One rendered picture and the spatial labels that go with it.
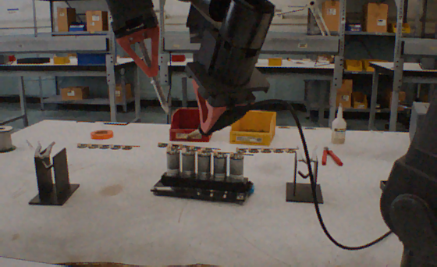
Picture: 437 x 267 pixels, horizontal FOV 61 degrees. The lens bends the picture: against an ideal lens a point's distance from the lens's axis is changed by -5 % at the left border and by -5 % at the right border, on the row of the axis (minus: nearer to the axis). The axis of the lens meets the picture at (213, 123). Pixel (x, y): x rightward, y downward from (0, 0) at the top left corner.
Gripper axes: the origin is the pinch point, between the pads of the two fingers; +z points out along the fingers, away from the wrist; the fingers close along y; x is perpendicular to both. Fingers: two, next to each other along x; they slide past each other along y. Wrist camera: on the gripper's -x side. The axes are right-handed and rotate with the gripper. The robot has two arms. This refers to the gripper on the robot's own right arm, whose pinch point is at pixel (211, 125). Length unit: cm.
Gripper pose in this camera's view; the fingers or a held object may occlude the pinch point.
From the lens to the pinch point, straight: 57.0
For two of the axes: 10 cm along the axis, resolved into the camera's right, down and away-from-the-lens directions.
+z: -2.5, 7.5, 6.2
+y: -8.6, 1.2, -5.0
